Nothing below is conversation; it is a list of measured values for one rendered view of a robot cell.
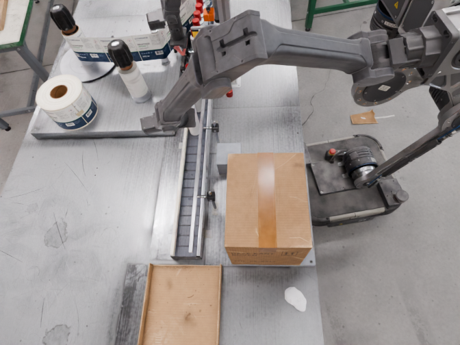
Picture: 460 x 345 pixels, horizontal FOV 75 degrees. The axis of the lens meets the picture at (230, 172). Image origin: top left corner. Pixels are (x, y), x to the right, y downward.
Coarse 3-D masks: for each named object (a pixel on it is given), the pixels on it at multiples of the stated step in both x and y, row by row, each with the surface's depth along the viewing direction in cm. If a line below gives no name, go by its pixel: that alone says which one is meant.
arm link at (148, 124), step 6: (144, 120) 91; (150, 120) 91; (156, 120) 90; (144, 126) 91; (150, 126) 91; (156, 126) 90; (168, 126) 85; (144, 132) 94; (150, 132) 94; (156, 132) 95; (168, 132) 88
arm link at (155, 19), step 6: (150, 12) 114; (156, 12) 114; (150, 18) 114; (156, 18) 114; (162, 18) 114; (168, 18) 109; (174, 18) 110; (150, 24) 116; (156, 24) 116; (162, 24) 116; (168, 24) 114
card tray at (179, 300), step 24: (168, 288) 106; (192, 288) 105; (216, 288) 105; (144, 312) 101; (168, 312) 102; (192, 312) 102; (216, 312) 101; (144, 336) 100; (168, 336) 99; (192, 336) 99; (216, 336) 98
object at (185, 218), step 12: (204, 120) 132; (204, 132) 130; (192, 144) 127; (204, 144) 127; (192, 156) 125; (192, 168) 122; (192, 180) 120; (192, 192) 117; (180, 204) 115; (192, 204) 115; (180, 216) 113; (180, 228) 111; (180, 240) 109; (180, 252) 107
